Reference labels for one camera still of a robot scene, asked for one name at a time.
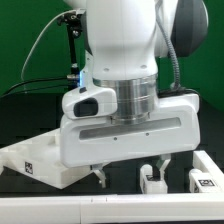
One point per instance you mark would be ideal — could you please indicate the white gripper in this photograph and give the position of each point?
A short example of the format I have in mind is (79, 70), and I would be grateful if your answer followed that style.
(172, 127)

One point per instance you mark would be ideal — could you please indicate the white square table top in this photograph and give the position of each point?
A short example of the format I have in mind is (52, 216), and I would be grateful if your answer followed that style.
(39, 158)

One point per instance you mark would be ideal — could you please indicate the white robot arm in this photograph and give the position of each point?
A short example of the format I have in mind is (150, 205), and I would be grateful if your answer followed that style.
(120, 114)

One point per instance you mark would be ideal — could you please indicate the white front fence rail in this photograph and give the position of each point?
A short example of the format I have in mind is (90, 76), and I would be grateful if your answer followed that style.
(112, 209)

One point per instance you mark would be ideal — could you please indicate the white fence rail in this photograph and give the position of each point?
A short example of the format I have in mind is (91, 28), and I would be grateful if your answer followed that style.
(112, 209)
(203, 162)

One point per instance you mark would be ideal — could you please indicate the white right fence rail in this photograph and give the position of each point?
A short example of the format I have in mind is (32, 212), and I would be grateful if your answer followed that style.
(203, 162)

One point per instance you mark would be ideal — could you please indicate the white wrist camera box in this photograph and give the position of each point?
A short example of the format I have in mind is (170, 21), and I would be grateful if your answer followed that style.
(91, 101)

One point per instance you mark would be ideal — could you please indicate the black camera on stand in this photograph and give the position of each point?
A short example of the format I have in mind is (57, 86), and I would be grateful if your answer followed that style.
(75, 22)

